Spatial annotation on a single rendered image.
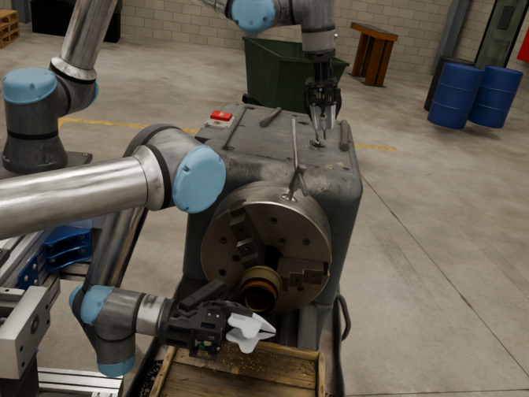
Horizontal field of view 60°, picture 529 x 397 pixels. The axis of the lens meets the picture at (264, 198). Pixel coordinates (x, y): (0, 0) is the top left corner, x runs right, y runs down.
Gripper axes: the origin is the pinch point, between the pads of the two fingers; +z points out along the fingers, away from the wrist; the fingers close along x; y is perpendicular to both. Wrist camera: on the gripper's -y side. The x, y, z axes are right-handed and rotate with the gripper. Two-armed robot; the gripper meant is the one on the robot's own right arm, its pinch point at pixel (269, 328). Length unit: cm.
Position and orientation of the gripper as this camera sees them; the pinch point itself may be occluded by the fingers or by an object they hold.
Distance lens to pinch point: 92.2
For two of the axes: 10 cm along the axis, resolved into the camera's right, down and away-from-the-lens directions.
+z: 9.8, 1.7, -0.4
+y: -1.1, 4.4, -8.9
